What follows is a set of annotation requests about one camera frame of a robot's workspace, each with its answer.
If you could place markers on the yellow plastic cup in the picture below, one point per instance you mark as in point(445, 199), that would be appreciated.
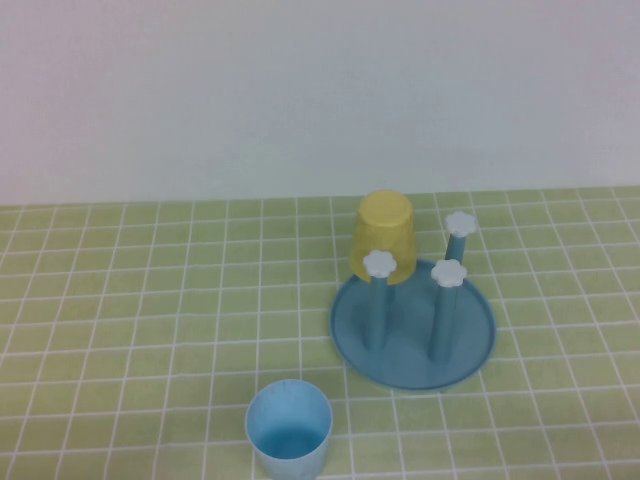
point(382, 225)

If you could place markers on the light blue plastic cup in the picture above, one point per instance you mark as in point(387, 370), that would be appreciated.
point(290, 435)

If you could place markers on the blue cup stand white caps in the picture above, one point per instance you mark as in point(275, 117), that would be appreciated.
point(410, 350)

